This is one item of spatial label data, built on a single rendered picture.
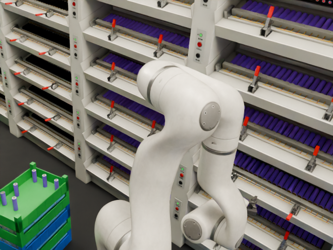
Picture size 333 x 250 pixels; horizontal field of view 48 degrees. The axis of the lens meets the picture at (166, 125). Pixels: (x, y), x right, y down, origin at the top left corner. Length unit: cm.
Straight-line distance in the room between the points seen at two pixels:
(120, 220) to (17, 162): 164
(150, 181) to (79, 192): 144
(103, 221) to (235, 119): 41
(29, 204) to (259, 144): 98
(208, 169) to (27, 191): 102
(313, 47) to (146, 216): 73
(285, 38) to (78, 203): 142
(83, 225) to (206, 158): 121
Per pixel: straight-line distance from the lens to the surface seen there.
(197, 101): 69
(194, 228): 104
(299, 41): 126
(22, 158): 254
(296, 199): 149
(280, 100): 132
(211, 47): 137
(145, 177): 80
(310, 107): 130
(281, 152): 140
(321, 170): 138
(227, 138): 89
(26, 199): 173
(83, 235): 198
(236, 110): 86
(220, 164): 93
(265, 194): 152
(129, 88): 172
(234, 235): 103
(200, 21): 137
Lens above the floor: 145
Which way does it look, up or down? 30 degrees down
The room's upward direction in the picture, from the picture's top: 6 degrees clockwise
